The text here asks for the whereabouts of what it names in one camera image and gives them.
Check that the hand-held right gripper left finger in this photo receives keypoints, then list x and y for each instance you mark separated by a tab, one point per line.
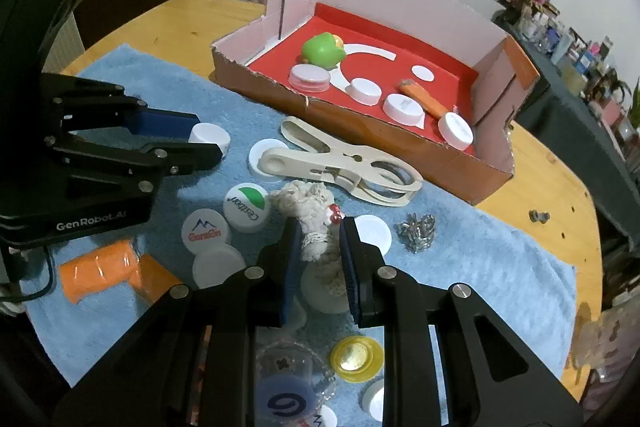
292	267

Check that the blue round disc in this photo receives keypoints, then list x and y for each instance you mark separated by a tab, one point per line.
287	402

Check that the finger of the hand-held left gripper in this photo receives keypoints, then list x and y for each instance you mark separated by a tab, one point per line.
190	155
160	124

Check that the white cap red blue print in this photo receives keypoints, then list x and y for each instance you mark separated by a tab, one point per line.
207	232

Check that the orange cardboard box red lining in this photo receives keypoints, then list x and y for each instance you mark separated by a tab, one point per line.
350	129

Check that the large beige clothespin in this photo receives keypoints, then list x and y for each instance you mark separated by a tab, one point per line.
320	162

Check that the white paper disc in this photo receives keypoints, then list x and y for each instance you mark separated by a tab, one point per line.
422	73

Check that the wide translucent white lid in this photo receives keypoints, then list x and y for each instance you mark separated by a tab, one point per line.
310	77

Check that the white ribbed panel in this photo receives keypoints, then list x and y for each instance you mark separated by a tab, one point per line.
65	44

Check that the small grey metal part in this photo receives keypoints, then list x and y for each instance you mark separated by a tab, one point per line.
539	216

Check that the large embossed white cap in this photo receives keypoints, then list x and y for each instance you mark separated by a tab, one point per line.
364	91

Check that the group of cosmetic bottles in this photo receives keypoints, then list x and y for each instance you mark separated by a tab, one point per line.
550	37

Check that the dark cloth covered table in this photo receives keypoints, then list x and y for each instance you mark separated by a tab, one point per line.
575	132

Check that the yellow bottle cap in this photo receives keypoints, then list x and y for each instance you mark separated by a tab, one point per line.
357	357

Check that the green round toy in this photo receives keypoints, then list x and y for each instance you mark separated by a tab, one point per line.
322	49

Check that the clear glass jar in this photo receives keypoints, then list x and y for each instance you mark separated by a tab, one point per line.
605	342

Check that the white cap green label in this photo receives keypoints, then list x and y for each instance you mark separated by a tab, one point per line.
247	212

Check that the blue fluffy towel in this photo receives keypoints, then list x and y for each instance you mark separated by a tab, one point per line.
450	287

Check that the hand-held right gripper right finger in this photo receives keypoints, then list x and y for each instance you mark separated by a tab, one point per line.
350	267

